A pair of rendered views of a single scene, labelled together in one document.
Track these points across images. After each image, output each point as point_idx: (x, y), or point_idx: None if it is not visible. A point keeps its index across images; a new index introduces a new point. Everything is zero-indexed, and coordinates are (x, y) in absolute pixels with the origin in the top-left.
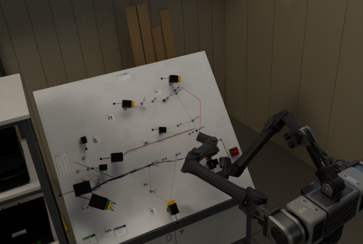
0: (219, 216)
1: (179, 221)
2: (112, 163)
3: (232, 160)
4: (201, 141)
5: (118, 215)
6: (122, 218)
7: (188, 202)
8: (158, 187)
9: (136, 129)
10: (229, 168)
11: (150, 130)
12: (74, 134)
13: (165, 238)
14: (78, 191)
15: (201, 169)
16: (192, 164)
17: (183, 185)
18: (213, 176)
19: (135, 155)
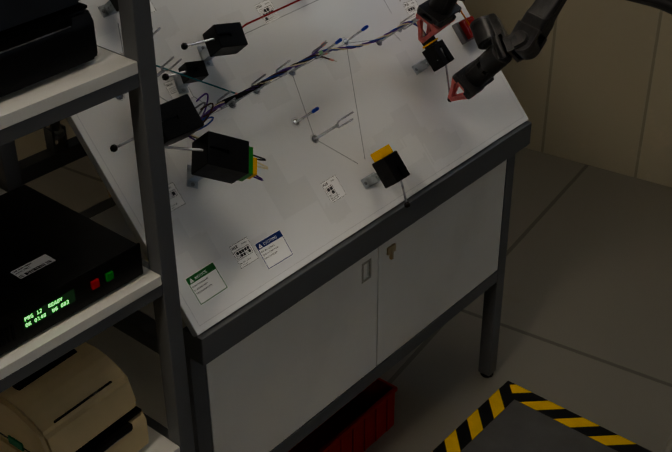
0: (458, 206)
1: (399, 210)
2: None
3: (466, 51)
4: None
5: (255, 207)
6: (269, 216)
7: (404, 160)
8: (329, 127)
9: None
10: (517, 31)
11: None
12: None
13: (359, 272)
14: (169, 125)
15: None
16: None
17: (382, 119)
18: None
19: (253, 46)
